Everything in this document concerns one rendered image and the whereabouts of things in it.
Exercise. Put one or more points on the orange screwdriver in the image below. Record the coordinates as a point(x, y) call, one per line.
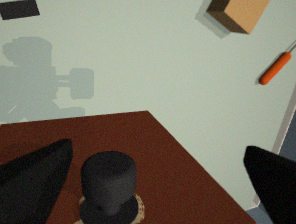
point(275, 67)

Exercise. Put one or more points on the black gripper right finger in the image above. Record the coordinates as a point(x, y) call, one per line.
point(274, 180)

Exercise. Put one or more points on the brown wooden door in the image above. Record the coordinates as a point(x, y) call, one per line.
point(171, 186)

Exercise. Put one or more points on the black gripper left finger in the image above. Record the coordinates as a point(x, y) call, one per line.
point(31, 184)

